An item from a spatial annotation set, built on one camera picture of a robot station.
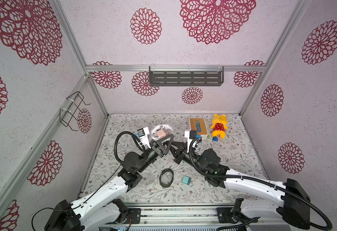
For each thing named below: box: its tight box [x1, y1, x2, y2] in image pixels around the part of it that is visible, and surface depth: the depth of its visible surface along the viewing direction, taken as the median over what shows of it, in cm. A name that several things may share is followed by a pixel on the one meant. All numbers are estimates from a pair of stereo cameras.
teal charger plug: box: [181, 176, 192, 186], surface depth 85 cm
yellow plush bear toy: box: [210, 113, 229, 139], surface depth 108 cm
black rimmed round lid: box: [159, 168, 174, 188], surface depth 89 cm
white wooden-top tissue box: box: [188, 117, 208, 140], surface depth 108 cm
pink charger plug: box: [155, 128, 169, 139], surface depth 65 cm
